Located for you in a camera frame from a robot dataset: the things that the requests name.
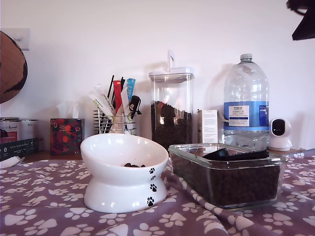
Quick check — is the black plastic measuring scoop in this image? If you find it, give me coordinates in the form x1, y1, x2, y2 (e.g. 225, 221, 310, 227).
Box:
202, 147, 269, 161

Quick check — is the small kibble portion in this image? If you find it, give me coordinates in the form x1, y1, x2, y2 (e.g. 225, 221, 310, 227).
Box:
123, 162, 147, 169

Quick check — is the brown cat food kibble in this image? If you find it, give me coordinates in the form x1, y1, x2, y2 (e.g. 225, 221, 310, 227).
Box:
171, 154, 281, 206
151, 100, 193, 148

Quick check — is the white tilted ceramic cat bowl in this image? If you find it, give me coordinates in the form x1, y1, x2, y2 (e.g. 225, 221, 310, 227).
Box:
80, 133, 170, 213

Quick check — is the large water bottle blue label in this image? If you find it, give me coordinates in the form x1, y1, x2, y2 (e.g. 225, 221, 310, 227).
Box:
223, 53, 270, 151

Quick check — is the white printed carton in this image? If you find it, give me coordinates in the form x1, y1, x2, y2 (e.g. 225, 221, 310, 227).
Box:
197, 109, 220, 144

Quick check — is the tall clear jar white lid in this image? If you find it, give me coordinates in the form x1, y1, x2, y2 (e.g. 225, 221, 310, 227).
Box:
148, 49, 195, 148

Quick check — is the blue stick sachet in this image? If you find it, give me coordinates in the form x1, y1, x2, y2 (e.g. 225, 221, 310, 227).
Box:
126, 78, 137, 102

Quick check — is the black plastic clip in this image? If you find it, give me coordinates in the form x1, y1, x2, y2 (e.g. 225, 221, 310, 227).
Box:
128, 95, 143, 119

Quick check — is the plain white stick sachet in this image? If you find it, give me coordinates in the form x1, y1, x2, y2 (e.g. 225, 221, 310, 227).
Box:
120, 86, 130, 117

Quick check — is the red stick sachet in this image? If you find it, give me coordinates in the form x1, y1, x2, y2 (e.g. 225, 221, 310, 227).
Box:
113, 77, 126, 113

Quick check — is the rectangular clear glass container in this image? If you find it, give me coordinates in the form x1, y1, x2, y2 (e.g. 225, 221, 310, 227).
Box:
168, 143, 287, 210

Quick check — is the thin black straw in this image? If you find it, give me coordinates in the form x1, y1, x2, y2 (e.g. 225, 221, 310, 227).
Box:
106, 75, 115, 100

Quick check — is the white sachet green print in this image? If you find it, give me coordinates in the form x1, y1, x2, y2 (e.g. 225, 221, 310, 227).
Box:
94, 84, 116, 116
88, 90, 111, 116

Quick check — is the beige wooden utensil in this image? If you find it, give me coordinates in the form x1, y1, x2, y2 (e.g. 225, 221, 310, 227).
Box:
110, 115, 126, 134

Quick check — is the white paper tissue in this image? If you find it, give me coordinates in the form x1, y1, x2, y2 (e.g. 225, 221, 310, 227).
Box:
56, 101, 80, 119

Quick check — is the floral tissue box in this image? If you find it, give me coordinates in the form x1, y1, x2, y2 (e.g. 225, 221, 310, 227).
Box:
50, 118, 85, 155

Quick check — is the silver tin white label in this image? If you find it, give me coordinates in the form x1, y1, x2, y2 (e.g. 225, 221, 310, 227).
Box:
20, 119, 39, 140

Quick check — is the purple paw print mat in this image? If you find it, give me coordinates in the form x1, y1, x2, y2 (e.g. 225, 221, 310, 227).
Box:
0, 148, 315, 236

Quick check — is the silver tin red label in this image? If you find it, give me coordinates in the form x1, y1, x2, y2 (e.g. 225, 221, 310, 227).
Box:
0, 117, 22, 144

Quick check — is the dark green cardboard box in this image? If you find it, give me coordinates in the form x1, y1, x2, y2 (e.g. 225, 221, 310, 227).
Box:
0, 137, 39, 161

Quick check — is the small white round camera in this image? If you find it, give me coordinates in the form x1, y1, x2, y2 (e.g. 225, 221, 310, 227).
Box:
268, 118, 293, 151

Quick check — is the chrome wire rack holder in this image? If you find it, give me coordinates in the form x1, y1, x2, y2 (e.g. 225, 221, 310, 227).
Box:
92, 108, 136, 135

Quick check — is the round brown wall disc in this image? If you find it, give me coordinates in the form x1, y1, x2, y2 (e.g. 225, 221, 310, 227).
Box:
0, 30, 29, 105

